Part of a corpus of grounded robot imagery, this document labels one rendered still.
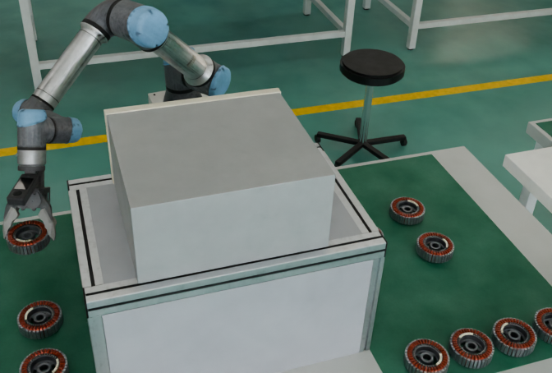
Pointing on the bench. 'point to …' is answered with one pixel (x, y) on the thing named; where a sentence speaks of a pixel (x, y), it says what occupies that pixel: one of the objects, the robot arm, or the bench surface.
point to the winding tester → (217, 182)
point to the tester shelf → (347, 209)
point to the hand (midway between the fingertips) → (28, 239)
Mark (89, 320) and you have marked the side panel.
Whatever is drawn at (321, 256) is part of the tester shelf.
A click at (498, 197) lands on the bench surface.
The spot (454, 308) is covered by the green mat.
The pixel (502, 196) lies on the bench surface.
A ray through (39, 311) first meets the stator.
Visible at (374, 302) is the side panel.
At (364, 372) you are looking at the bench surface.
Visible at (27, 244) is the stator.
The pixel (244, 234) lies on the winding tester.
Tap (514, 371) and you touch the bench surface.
